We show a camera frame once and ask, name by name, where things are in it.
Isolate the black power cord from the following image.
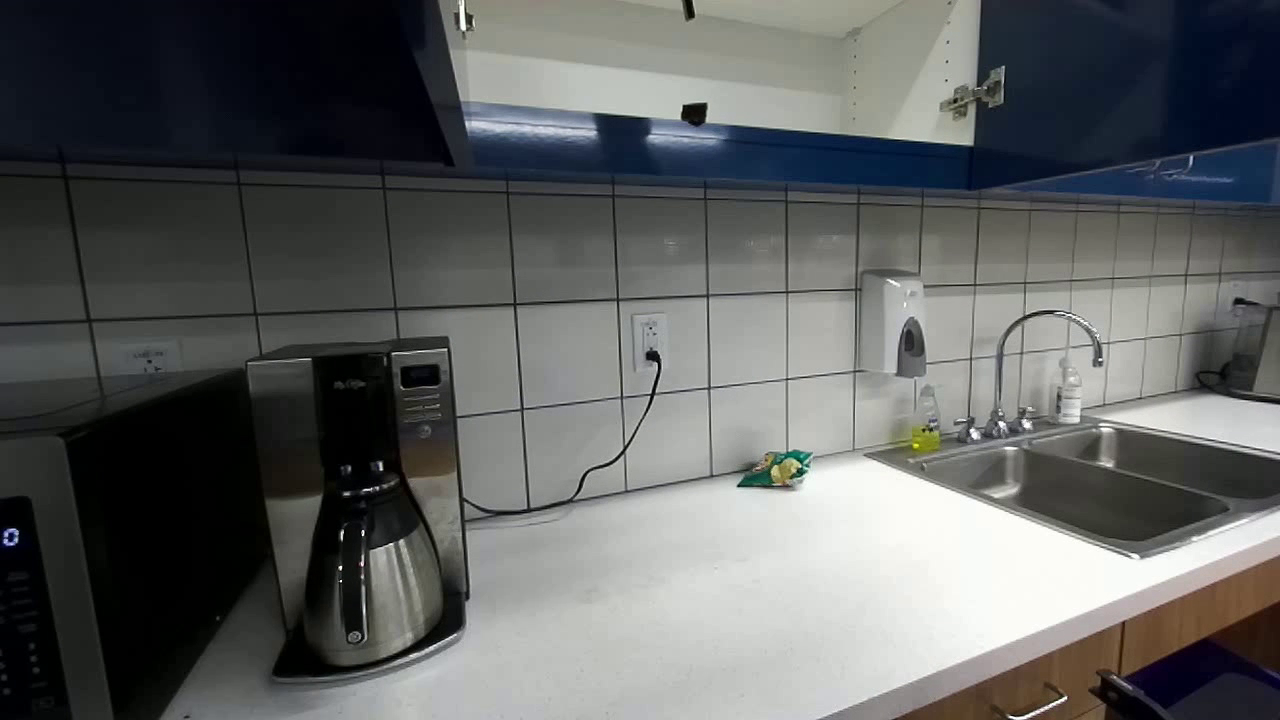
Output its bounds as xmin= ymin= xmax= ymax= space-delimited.
xmin=461 ymin=348 xmax=670 ymax=521

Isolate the yellow dish soap bottle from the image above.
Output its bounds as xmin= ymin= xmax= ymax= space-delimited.
xmin=909 ymin=385 xmax=944 ymax=458

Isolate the blue bin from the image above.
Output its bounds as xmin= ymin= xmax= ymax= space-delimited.
xmin=1094 ymin=642 xmax=1280 ymax=720

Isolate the chrome faucet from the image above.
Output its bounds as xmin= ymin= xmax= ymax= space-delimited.
xmin=954 ymin=305 xmax=1109 ymax=449

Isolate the white soap bottle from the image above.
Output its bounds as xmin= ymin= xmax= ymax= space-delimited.
xmin=1052 ymin=358 xmax=1086 ymax=424

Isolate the black microwave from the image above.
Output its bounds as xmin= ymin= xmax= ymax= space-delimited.
xmin=0 ymin=373 xmax=267 ymax=720

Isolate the green snack packet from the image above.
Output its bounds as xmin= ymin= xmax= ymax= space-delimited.
xmin=740 ymin=449 xmax=814 ymax=487

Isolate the snickers bar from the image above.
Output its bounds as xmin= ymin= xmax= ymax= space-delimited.
xmin=682 ymin=100 xmax=707 ymax=129

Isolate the stainless steel double sink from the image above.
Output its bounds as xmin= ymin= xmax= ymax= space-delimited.
xmin=883 ymin=424 xmax=1280 ymax=558

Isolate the silver coffee maker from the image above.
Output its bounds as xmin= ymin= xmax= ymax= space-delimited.
xmin=243 ymin=337 xmax=472 ymax=679

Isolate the white soap dispenser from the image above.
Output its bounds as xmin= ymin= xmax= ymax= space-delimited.
xmin=862 ymin=274 xmax=929 ymax=376

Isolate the steel coffee carafe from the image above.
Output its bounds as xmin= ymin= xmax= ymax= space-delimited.
xmin=302 ymin=461 xmax=444 ymax=668

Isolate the white wall outlet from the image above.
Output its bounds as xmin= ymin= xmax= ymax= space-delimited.
xmin=130 ymin=344 xmax=182 ymax=379
xmin=632 ymin=315 xmax=670 ymax=368

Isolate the wooden lower cabinet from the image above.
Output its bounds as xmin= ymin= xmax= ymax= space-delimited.
xmin=906 ymin=560 xmax=1280 ymax=720

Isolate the blue upper cupboard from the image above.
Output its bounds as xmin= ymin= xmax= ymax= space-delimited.
xmin=0 ymin=0 xmax=1276 ymax=204

